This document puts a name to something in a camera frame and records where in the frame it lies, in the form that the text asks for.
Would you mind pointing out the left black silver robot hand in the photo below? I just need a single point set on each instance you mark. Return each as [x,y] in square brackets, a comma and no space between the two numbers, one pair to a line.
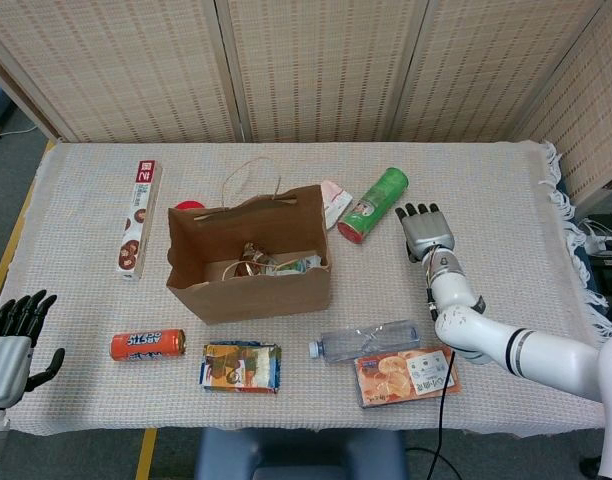
[6,370]

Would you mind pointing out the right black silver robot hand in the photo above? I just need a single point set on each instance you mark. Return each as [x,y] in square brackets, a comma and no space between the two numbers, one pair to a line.
[431,232]

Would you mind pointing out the green chips can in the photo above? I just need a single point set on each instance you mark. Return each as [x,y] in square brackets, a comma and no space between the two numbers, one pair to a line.
[373,205]

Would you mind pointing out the clear plastic water bottle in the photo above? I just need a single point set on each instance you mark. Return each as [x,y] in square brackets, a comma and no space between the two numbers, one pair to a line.
[366,340]

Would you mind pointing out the white green snack packet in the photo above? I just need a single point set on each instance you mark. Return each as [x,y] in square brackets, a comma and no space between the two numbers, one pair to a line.
[298,265]

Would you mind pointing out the orange biscuit box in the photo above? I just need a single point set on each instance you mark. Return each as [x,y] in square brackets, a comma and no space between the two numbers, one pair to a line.
[401,377]

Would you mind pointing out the gold foil snack bag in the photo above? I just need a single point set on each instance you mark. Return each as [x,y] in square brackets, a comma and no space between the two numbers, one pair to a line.
[253,260]

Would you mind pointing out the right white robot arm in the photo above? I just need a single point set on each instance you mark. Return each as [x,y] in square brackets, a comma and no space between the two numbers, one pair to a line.
[536,350]

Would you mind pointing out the brown paper bag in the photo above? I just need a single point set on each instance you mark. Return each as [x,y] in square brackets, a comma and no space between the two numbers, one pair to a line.
[266,300]

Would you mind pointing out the white woven tablecloth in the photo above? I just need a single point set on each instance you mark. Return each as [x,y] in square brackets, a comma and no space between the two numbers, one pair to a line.
[511,200]

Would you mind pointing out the white pink snack packet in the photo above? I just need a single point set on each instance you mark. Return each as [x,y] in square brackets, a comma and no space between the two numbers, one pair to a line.
[333,200]

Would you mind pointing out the yellow floor tape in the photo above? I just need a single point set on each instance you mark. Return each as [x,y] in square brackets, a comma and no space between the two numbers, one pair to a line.
[6,252]
[146,455]

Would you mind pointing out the orange snack can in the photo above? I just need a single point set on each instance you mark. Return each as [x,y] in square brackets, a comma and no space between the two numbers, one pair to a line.
[146,344]

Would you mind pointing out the beige woven screen panel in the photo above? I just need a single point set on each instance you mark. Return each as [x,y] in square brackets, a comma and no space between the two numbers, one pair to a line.
[486,75]
[136,75]
[321,75]
[586,125]

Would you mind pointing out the white power strip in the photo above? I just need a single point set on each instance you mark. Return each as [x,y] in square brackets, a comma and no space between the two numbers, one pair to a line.
[603,245]

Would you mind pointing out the black box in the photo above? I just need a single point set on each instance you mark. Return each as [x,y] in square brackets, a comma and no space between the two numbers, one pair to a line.
[611,275]

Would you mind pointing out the long white cookie box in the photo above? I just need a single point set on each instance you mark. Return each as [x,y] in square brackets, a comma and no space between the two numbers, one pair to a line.
[138,220]

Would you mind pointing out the colourful taped snack box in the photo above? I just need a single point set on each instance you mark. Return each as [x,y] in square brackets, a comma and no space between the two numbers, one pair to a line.
[241,367]

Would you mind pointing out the red round lid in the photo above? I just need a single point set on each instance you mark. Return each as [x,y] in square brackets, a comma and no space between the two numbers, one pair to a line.
[188,205]

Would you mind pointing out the dark blue padded seat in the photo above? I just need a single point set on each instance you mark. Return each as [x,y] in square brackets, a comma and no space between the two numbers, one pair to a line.
[296,450]

